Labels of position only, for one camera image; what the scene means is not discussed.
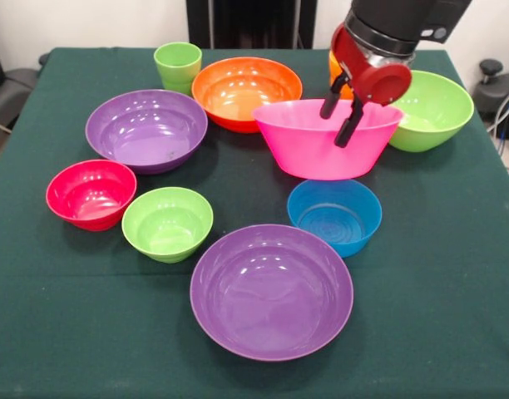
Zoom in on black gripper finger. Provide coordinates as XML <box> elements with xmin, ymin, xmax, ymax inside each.
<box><xmin>319</xmin><ymin>72</ymin><xmax>352</xmax><ymax>121</ymax></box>
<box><xmin>334</xmin><ymin>91</ymin><xmax>366</xmax><ymax>149</ymax></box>

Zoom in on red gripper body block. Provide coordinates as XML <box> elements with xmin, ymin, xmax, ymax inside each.
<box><xmin>330</xmin><ymin>22</ymin><xmax>413</xmax><ymax>107</ymax></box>

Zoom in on pink plastic bowl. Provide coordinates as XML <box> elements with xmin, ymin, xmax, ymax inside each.
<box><xmin>252</xmin><ymin>98</ymin><xmax>404</xmax><ymax>182</ymax></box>

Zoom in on large green plastic bowl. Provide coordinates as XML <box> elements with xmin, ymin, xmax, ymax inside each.
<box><xmin>387</xmin><ymin>69</ymin><xmax>475</xmax><ymax>153</ymax></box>

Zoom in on orange plastic bowl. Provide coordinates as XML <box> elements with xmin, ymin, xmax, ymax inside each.
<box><xmin>191</xmin><ymin>57</ymin><xmax>304</xmax><ymax>135</ymax></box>

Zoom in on blue plastic bowl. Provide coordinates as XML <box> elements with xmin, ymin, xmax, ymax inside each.
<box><xmin>286</xmin><ymin>178</ymin><xmax>383</xmax><ymax>259</ymax></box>

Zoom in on green plastic cup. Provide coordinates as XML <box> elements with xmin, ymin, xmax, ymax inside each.
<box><xmin>153</xmin><ymin>42</ymin><xmax>204</xmax><ymax>97</ymax></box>

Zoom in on purple plastic bowl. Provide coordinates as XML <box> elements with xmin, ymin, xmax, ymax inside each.
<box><xmin>85</xmin><ymin>89</ymin><xmax>209</xmax><ymax>175</ymax></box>
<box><xmin>190</xmin><ymin>224</ymin><xmax>354</xmax><ymax>362</ymax></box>

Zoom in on orange plastic cup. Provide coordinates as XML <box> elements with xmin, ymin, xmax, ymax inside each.
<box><xmin>328</xmin><ymin>49</ymin><xmax>356</xmax><ymax>101</ymax></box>

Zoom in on black cabinet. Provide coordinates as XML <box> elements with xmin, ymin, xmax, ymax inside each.
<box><xmin>185</xmin><ymin>0</ymin><xmax>318</xmax><ymax>50</ymax></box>

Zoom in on small green plastic bowl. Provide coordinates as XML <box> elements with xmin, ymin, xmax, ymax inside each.
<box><xmin>121</xmin><ymin>186</ymin><xmax>215</xmax><ymax>264</ymax></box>

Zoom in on red plastic bowl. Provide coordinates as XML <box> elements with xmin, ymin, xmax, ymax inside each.
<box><xmin>45</xmin><ymin>159</ymin><xmax>138</xmax><ymax>232</ymax></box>

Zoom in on black chair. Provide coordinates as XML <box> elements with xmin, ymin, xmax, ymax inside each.
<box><xmin>0</xmin><ymin>28</ymin><xmax>51</xmax><ymax>134</ymax></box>

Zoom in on dark green tablecloth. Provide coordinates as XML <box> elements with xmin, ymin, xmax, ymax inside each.
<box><xmin>0</xmin><ymin>47</ymin><xmax>509</xmax><ymax>399</ymax></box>

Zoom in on blue and white cables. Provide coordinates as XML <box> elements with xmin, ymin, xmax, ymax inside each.
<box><xmin>487</xmin><ymin>85</ymin><xmax>509</xmax><ymax>142</ymax></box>

